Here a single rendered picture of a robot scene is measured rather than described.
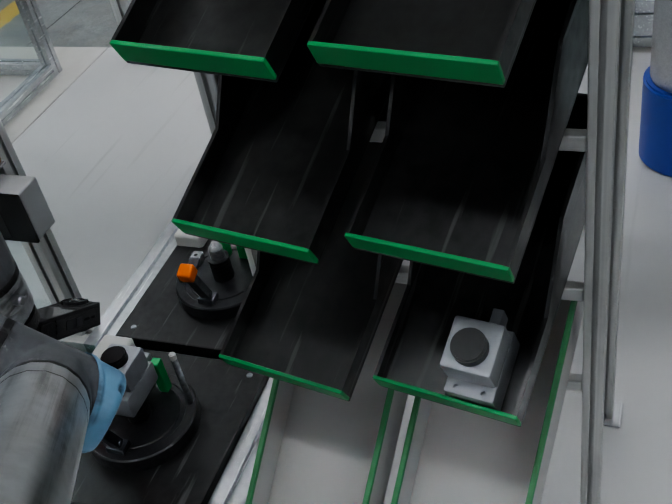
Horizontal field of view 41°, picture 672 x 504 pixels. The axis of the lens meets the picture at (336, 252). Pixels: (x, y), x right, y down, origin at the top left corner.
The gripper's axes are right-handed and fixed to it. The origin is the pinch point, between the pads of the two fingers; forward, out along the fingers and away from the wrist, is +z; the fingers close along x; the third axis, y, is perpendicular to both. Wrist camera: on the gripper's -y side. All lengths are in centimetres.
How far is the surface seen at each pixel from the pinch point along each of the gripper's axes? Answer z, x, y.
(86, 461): 9.2, -4.6, -2.8
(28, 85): 17, -82, -100
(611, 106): -36, 53, -12
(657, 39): -3, 54, -86
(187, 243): 8.6, -9.8, -42.3
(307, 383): -14.6, 29.5, 0.1
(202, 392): 9.2, 5.1, -15.5
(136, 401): 2.3, 2.2, -7.4
